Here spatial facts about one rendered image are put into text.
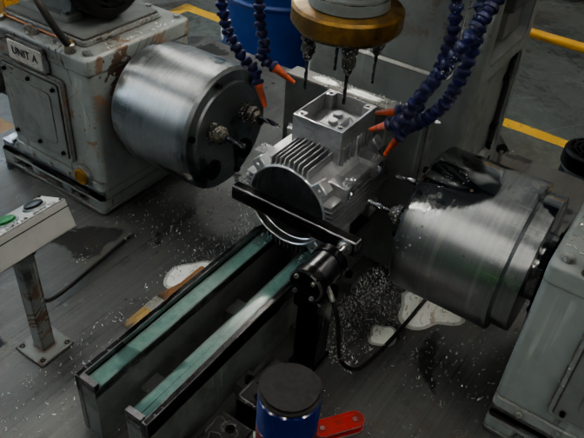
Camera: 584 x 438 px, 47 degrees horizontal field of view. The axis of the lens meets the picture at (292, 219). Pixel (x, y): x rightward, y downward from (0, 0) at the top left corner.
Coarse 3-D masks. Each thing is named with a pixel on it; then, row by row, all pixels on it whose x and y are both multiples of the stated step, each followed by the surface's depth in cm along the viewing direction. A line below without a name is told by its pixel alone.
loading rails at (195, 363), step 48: (240, 240) 121; (192, 288) 112; (240, 288) 120; (288, 288) 112; (144, 336) 103; (192, 336) 112; (240, 336) 103; (96, 384) 94; (144, 384) 105; (192, 384) 96; (240, 384) 109; (96, 432) 102; (144, 432) 91; (192, 432) 103
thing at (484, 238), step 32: (448, 160) 102; (480, 160) 103; (416, 192) 100; (448, 192) 99; (480, 192) 98; (512, 192) 97; (544, 192) 97; (416, 224) 99; (448, 224) 97; (480, 224) 96; (512, 224) 94; (544, 224) 94; (416, 256) 100; (448, 256) 97; (480, 256) 95; (512, 256) 94; (544, 256) 98; (416, 288) 105; (448, 288) 100; (480, 288) 96; (512, 288) 95; (480, 320) 101; (512, 320) 105
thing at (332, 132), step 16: (320, 96) 120; (336, 96) 122; (304, 112) 115; (320, 112) 121; (336, 112) 118; (352, 112) 122; (368, 112) 116; (304, 128) 114; (320, 128) 112; (336, 128) 111; (352, 128) 113; (368, 128) 119; (320, 144) 114; (336, 144) 112; (352, 144) 115; (336, 160) 114
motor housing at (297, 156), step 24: (288, 144) 114; (312, 144) 114; (264, 168) 113; (288, 168) 110; (312, 168) 109; (336, 168) 114; (360, 168) 117; (384, 168) 123; (264, 192) 122; (288, 192) 127; (312, 192) 130; (360, 192) 116; (264, 216) 121; (336, 216) 112; (288, 240) 120; (312, 240) 116
